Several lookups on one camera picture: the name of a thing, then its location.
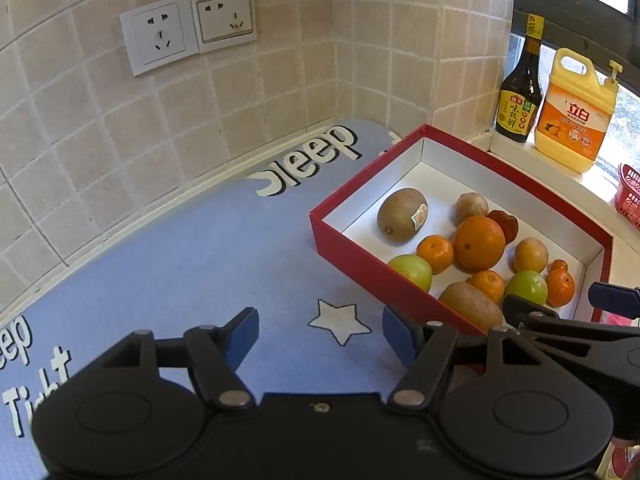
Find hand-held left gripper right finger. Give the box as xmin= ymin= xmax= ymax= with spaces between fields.
xmin=382 ymin=304 xmax=566 ymax=410

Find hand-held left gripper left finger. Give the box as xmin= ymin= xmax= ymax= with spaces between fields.
xmin=75 ymin=306 xmax=260 ymax=409

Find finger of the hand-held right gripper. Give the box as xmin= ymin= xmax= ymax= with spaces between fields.
xmin=502 ymin=294 xmax=640 ymax=361
xmin=589 ymin=282 xmax=640 ymax=320

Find small orange mandarin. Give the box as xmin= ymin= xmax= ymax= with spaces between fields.
xmin=416 ymin=235 xmax=455 ymax=275
xmin=545 ymin=269 xmax=576 ymax=307
xmin=467 ymin=270 xmax=506 ymax=305

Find red strawberry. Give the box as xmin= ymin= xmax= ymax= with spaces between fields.
xmin=487 ymin=210 xmax=519 ymax=246

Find red cardboard box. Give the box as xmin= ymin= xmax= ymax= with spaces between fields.
xmin=309 ymin=124 xmax=615 ymax=341

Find green apple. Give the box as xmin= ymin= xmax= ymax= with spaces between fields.
xmin=504 ymin=270 xmax=549 ymax=307
xmin=386 ymin=254 xmax=434 ymax=293

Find plain brown kiwi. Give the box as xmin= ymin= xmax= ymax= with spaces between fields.
xmin=438 ymin=281 xmax=505 ymax=333

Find yellow round fruit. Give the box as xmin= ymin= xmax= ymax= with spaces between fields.
xmin=512 ymin=237 xmax=550 ymax=274

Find blue printed mat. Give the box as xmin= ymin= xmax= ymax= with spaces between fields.
xmin=0 ymin=117 xmax=481 ymax=480

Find large orange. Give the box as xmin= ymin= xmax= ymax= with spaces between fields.
xmin=454 ymin=215 xmax=507 ymax=272

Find red plastic basket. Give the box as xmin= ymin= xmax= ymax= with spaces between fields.
xmin=614 ymin=162 xmax=640 ymax=231

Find brown round fruit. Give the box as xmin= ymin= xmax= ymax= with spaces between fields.
xmin=453 ymin=192 xmax=489 ymax=226

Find brown kiwi with sticker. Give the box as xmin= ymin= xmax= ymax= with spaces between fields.
xmin=376 ymin=187 xmax=430 ymax=247

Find yellow detergent bottle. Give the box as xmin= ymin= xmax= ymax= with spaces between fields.
xmin=534 ymin=47 xmax=623 ymax=175

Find dark soy sauce bottle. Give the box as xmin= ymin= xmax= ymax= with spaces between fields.
xmin=495 ymin=12 xmax=544 ymax=143

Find dark window frame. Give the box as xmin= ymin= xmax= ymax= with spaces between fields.
xmin=512 ymin=0 xmax=640 ymax=78

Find white wall socket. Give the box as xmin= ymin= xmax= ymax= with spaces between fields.
xmin=119 ymin=0 xmax=199 ymax=77

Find beige framed wall socket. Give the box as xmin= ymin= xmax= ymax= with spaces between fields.
xmin=190 ymin=0 xmax=258 ymax=55

